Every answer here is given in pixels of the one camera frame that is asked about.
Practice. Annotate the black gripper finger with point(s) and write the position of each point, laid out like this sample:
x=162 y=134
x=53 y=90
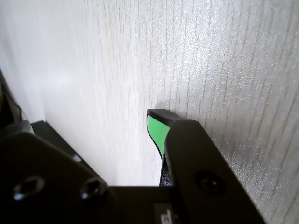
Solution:
x=198 y=151
x=46 y=182

